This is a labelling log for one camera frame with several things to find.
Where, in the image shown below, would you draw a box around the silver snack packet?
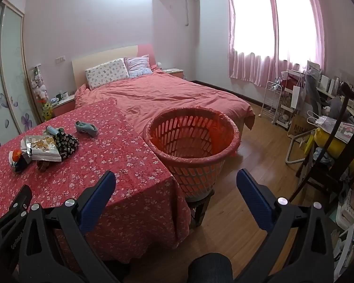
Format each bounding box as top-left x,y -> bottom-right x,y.
21,135 -> 62,162

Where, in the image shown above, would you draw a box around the white patterned pillow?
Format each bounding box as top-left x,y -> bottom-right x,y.
85,58 -> 130,90

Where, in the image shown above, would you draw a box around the dark wooden stool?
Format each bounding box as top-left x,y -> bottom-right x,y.
185,189 -> 216,228

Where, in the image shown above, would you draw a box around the flower print wardrobe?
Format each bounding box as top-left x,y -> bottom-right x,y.
0,1 -> 45,154

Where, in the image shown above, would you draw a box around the wooden bed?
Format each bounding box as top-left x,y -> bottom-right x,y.
72,45 -> 256,131

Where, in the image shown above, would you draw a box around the small white handled bag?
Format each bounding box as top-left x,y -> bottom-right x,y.
306,110 -> 340,127

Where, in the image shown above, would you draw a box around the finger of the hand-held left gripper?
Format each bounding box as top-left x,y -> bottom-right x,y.
0,185 -> 33,272

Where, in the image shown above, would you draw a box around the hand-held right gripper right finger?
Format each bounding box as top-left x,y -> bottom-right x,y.
236,169 -> 335,283

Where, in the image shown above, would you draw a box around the tall white paper bag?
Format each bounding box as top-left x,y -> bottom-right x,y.
292,84 -> 306,106

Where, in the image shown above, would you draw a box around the hanging plush toys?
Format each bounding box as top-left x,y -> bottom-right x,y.
30,64 -> 54,121

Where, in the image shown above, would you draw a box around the dark blue packet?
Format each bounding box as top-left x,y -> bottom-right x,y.
14,155 -> 33,172

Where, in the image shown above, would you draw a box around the pink plastic basket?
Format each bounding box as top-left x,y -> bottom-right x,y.
143,106 -> 241,201

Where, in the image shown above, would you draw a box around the white tube frame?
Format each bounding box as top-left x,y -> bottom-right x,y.
284,129 -> 314,165

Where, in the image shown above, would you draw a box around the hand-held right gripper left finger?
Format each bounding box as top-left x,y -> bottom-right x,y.
15,170 -> 122,283

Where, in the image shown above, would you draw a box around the grey jacket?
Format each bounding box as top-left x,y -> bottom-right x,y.
305,73 -> 323,113

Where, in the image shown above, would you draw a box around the dark wooden chair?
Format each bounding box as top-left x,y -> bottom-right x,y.
289,82 -> 354,204

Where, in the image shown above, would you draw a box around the grey sock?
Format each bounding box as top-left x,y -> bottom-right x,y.
45,125 -> 66,136
75,120 -> 99,138

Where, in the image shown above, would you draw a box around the brown paper bag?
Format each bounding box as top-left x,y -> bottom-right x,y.
287,111 -> 314,142

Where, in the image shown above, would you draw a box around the purple striped pillow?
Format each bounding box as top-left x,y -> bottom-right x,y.
124,54 -> 153,79

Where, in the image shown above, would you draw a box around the person's leg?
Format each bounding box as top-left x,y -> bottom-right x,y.
188,253 -> 234,283

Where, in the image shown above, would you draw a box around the yellow cushion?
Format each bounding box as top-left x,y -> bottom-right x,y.
314,126 -> 354,169

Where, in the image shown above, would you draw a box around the white air conditioner pipe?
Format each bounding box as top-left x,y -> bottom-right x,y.
185,0 -> 200,26

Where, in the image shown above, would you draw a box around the black floral cloth pouch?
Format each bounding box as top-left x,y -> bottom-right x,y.
55,132 -> 80,159

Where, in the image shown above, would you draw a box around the white wire rack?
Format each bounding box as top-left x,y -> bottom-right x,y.
261,81 -> 284,123

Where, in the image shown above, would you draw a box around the yellow paper bag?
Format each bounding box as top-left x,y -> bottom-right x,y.
300,134 -> 315,153

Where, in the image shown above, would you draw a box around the pink curtain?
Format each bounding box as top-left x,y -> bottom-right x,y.
268,0 -> 327,79
226,0 -> 278,80

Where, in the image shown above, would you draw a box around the orange packet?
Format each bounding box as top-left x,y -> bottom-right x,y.
8,150 -> 24,166

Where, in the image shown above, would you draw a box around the pink white nightstand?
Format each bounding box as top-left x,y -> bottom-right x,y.
51,94 -> 76,119
162,68 -> 184,80

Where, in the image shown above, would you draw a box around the red floral tablecloth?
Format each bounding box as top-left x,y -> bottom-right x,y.
0,98 -> 192,265

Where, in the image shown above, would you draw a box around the white shelf cart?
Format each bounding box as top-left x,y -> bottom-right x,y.
278,94 -> 299,129

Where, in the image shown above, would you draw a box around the white plastic crate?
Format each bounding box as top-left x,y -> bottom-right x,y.
336,203 -> 354,243

